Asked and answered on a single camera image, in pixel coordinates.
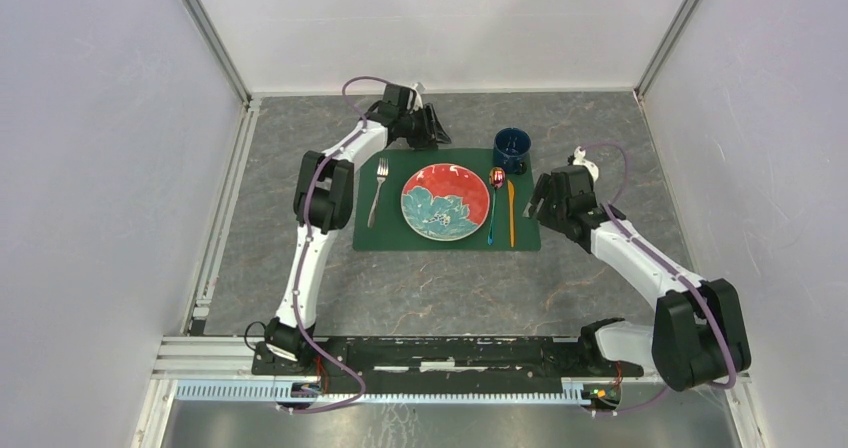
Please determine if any iridescent rainbow metal spoon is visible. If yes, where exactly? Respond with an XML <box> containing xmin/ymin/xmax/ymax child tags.
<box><xmin>487</xmin><ymin>166</ymin><xmax>506</xmax><ymax>246</ymax></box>

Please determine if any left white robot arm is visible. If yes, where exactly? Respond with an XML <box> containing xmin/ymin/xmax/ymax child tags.
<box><xmin>264</xmin><ymin>81</ymin><xmax>451</xmax><ymax>376</ymax></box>

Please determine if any blue slotted cable duct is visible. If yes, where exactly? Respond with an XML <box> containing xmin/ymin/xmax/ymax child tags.
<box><xmin>175</xmin><ymin>380</ymin><xmax>620</xmax><ymax>407</ymax></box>

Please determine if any aluminium frame rail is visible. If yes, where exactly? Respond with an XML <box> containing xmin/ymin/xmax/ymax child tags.
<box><xmin>150</xmin><ymin>336</ymin><xmax>751</xmax><ymax>385</ymax></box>

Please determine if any dark blue mug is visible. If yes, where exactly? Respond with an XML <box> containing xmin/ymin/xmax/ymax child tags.
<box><xmin>492</xmin><ymin>127</ymin><xmax>532</xmax><ymax>175</ymax></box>

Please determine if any silver metal fork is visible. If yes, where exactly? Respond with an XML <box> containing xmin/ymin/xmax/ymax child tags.
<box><xmin>367</xmin><ymin>157</ymin><xmax>389</xmax><ymax>228</ymax></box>

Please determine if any yellow pencil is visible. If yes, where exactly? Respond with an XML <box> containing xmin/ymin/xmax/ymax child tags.
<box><xmin>507</xmin><ymin>179</ymin><xmax>516</xmax><ymax>248</ymax></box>

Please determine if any green rectangular placemat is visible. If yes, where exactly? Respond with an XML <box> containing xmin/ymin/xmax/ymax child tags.
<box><xmin>350</xmin><ymin>148</ymin><xmax>541</xmax><ymax>251</ymax></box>

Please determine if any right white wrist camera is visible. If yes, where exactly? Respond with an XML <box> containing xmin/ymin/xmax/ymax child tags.
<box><xmin>568</xmin><ymin>146</ymin><xmax>600</xmax><ymax>182</ymax></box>

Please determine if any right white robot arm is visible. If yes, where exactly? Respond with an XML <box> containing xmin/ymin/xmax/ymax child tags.
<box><xmin>524</xmin><ymin>165</ymin><xmax>752</xmax><ymax>392</ymax></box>

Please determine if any red teal floral plate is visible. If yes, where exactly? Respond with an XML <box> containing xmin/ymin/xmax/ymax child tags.
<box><xmin>400</xmin><ymin>163</ymin><xmax>491</xmax><ymax>242</ymax></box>

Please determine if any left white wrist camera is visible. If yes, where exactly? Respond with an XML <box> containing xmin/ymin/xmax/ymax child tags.
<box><xmin>409</xmin><ymin>82</ymin><xmax>425</xmax><ymax>112</ymax></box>

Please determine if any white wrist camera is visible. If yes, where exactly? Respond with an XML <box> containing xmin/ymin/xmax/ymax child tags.
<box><xmin>409</xmin><ymin>82</ymin><xmax>425</xmax><ymax>112</ymax></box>
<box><xmin>568</xmin><ymin>146</ymin><xmax>600</xmax><ymax>182</ymax></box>

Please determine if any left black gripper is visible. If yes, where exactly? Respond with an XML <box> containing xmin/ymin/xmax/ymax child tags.
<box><xmin>398</xmin><ymin>104</ymin><xmax>451</xmax><ymax>153</ymax></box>

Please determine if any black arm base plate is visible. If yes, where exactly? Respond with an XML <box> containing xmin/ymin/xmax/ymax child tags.
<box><xmin>251</xmin><ymin>336</ymin><xmax>644</xmax><ymax>395</ymax></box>

